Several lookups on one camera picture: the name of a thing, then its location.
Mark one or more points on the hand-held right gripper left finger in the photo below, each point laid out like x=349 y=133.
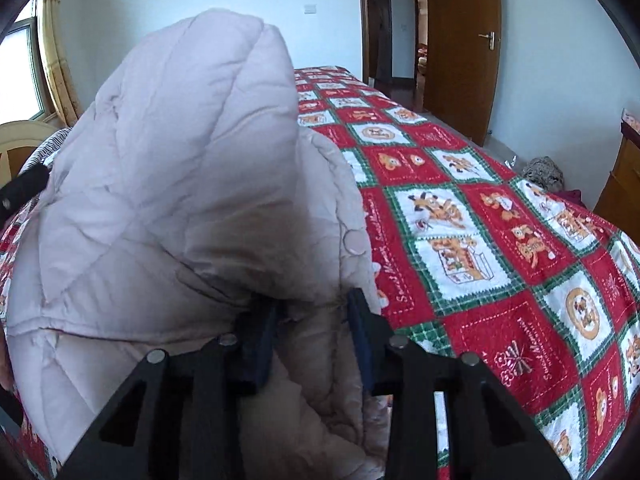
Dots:
x=260 y=355

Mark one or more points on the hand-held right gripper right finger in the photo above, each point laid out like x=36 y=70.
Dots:
x=362 y=340

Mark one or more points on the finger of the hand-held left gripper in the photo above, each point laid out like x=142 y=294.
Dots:
x=22 y=187

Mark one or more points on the beige quilted down jacket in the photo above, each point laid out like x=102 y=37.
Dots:
x=175 y=160

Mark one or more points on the striped grey pillow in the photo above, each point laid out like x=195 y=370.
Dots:
x=45 y=152

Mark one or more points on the cream and brown headboard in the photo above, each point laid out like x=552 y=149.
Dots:
x=20 y=135

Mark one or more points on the yellow lace curtain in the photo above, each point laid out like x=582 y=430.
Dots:
x=57 y=60

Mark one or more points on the red checked cartoon bedsheet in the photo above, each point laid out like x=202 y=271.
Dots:
x=475 y=260

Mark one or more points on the grey furry bundle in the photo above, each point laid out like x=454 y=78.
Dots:
x=542 y=174

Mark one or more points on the dark red cloth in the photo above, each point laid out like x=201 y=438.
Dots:
x=570 y=196

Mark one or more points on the brown wooden door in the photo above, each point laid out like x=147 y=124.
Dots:
x=460 y=60

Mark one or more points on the wooden cabinet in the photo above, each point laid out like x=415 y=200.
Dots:
x=625 y=180

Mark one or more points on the window with dark frame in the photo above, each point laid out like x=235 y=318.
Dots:
x=20 y=70

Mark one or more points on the brown wooden door frame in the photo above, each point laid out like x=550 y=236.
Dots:
x=362 y=20

